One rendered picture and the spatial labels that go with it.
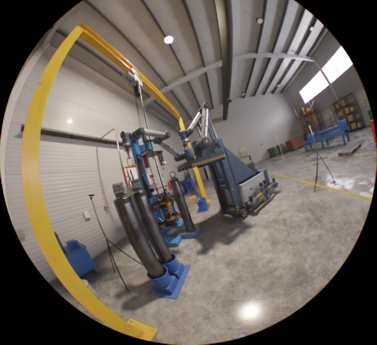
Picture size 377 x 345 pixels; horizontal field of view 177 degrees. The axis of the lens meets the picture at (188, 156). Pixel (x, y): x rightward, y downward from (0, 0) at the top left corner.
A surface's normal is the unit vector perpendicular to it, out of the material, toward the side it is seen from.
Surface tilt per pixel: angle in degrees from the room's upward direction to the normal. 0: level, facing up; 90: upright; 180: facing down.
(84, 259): 90
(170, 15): 173
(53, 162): 90
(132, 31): 173
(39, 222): 90
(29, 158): 90
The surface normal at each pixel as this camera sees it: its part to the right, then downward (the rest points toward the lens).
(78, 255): 0.92, -0.32
